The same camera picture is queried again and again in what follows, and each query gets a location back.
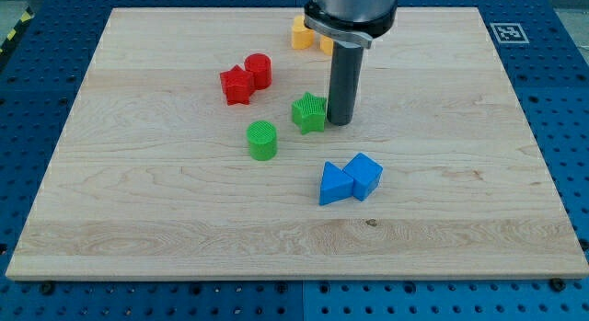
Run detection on red cylinder block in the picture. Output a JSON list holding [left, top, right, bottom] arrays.
[[244, 53, 272, 90]]

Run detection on yellow heart block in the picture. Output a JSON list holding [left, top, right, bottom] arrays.
[[291, 15, 315, 50]]

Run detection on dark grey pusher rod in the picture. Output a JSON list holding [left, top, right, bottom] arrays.
[[327, 41, 364, 126]]

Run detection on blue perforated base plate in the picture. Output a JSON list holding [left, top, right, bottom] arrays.
[[1, 0, 588, 320]]

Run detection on green cylinder block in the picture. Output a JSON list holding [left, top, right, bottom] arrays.
[[246, 120, 278, 161]]

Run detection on red star block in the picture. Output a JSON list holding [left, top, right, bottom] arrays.
[[219, 65, 255, 106]]

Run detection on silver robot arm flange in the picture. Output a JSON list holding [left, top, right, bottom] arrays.
[[304, 0, 398, 49]]

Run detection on blue triangle block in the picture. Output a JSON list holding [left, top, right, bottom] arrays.
[[318, 162, 354, 206]]

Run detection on light wooden board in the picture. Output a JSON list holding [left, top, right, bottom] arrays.
[[6, 7, 588, 281]]

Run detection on yellow block behind rod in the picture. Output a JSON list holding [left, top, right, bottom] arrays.
[[319, 35, 333, 56]]

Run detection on green star block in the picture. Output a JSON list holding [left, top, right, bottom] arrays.
[[291, 92, 327, 134]]

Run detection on blue cube block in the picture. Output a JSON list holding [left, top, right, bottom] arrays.
[[343, 153, 383, 201]]

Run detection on white fiducial marker tag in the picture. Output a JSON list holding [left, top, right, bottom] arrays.
[[490, 22, 529, 44]]

